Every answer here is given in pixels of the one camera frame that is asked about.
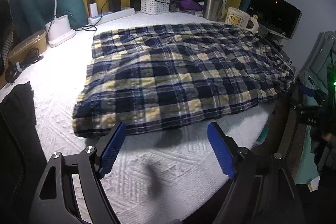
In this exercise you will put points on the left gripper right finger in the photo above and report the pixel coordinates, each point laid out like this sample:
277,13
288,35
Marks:
225,149

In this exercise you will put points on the stainless steel tumbler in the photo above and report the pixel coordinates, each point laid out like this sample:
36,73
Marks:
214,10

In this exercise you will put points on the black power adapter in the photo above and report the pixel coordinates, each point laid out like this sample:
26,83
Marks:
114,5

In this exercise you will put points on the tan lidded food container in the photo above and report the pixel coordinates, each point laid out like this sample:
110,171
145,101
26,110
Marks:
37,40

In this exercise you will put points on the white power strip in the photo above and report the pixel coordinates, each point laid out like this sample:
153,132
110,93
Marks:
109,16

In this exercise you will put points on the black computer monitor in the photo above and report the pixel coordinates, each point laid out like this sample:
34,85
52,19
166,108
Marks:
277,15

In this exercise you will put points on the grey computer desk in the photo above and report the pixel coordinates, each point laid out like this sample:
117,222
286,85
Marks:
276,40

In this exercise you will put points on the black folded garment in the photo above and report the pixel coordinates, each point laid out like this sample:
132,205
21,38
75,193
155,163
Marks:
19,113

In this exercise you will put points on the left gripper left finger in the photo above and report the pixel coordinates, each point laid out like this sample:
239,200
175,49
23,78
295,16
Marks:
107,149

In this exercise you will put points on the white charger plug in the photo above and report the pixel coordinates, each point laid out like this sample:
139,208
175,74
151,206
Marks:
93,10

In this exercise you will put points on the blue yellow plaid pants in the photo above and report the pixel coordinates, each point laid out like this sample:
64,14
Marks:
163,77

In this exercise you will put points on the purple cloth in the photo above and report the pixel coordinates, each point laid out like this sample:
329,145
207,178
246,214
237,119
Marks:
188,5

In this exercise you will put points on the white perforated plastic basket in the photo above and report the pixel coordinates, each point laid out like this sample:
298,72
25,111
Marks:
154,7

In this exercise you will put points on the white bear cartoon mug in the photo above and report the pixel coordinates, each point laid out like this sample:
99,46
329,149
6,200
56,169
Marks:
241,19

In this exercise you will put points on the teal curtain left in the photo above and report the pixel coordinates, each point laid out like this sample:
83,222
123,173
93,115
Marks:
30,16

